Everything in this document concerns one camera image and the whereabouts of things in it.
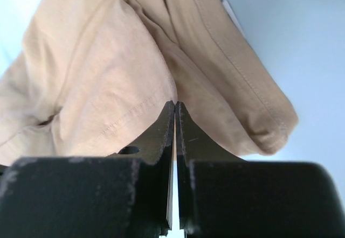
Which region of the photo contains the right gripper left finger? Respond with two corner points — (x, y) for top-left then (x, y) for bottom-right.
(1, 102), (175, 237)

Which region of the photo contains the beige t shirt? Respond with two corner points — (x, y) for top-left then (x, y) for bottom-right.
(1, 0), (298, 166)

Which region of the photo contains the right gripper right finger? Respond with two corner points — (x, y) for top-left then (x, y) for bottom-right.
(175, 102), (344, 237)

